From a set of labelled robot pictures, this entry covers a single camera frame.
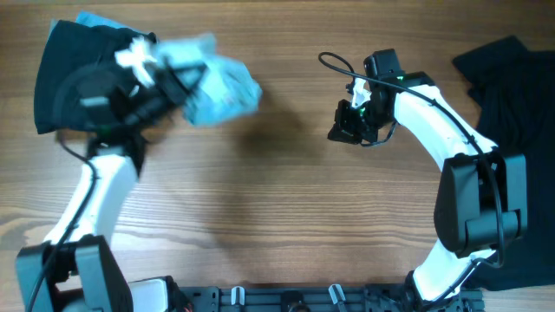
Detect black shirt on right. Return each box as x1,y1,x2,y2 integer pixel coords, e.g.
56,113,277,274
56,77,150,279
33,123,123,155
452,36,555,292

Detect folded light blue shirt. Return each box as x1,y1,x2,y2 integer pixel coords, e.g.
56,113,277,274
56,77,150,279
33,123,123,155
74,11,144,34

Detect folded black shirt on stack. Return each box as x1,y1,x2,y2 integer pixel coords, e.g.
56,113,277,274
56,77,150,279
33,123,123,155
34,20,158,134

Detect left black cable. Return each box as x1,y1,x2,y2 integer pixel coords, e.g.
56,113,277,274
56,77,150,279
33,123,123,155
24,132,99,312

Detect light blue t-shirt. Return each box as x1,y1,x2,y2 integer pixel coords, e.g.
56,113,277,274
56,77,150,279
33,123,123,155
151,33,263,127

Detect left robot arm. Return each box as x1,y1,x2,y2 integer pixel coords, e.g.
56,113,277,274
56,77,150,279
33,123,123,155
16,65,206,311

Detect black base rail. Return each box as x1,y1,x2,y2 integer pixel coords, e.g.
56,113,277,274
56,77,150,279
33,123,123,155
173,284,485,312

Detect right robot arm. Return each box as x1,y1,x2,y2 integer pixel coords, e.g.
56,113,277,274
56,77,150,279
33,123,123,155
318,49,527,311

